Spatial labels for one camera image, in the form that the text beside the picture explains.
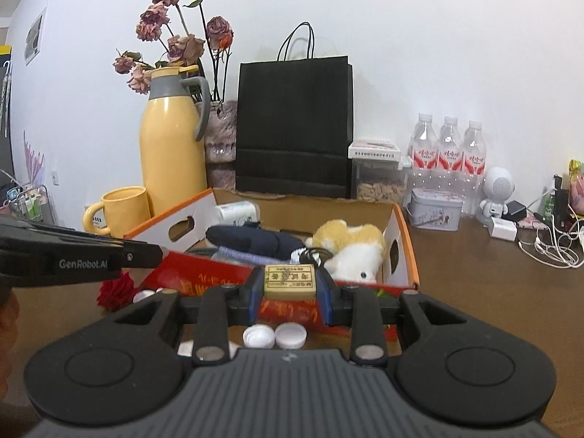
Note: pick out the navy fabric pouch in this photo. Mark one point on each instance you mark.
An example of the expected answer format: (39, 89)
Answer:
(255, 242)

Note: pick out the pink flat case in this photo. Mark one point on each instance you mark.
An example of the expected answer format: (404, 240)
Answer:
(531, 223)

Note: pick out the clear nut container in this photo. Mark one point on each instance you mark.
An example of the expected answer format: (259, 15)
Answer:
(378, 189)

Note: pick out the black paper bag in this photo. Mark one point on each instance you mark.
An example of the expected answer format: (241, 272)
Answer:
(292, 123)

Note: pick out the grey tin box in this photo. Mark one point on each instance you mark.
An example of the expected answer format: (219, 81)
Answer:
(433, 212)

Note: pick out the yellow snack packet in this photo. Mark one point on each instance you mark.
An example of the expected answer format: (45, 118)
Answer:
(577, 187)

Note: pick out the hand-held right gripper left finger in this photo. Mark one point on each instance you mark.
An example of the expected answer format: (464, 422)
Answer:
(253, 301)

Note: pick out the black charger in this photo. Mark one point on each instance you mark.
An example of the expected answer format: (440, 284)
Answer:
(515, 211)

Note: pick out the fuzzy pink vase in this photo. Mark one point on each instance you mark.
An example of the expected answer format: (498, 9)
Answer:
(221, 146)

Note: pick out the white wipes packet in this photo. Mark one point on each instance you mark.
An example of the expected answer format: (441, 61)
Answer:
(237, 213)

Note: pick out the dark green bottle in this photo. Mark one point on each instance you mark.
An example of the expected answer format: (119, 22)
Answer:
(559, 200)

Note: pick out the purple flower wall sticker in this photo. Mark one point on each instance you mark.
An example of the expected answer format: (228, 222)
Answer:
(34, 159)

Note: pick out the wall outlet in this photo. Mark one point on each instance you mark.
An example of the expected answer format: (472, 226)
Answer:
(55, 177)

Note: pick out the yellow mug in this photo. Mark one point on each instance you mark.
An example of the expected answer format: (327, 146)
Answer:
(125, 210)

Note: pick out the red cardboard box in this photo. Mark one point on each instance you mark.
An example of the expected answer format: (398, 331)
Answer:
(205, 278)

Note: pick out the yellow thermos jug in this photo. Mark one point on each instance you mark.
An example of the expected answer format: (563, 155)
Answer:
(173, 155)

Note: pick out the dried pink roses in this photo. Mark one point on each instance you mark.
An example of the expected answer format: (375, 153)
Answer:
(182, 48)

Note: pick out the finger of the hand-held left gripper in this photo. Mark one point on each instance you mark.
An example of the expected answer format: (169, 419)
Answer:
(141, 255)

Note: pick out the beige rubber eraser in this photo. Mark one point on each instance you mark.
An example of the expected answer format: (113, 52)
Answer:
(289, 280)

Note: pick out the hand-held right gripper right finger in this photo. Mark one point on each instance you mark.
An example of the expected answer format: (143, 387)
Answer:
(325, 301)

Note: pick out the grey cabinet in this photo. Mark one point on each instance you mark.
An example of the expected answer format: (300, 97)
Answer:
(4, 146)

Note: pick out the white robot speaker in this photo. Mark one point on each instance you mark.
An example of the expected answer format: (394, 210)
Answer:
(499, 185)

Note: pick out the wall poster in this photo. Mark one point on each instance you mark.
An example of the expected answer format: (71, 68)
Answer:
(35, 36)

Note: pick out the yellow white plush sheep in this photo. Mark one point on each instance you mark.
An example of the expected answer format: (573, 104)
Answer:
(351, 246)

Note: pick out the red rose flower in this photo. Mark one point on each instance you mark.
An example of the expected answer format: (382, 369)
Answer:
(116, 292)

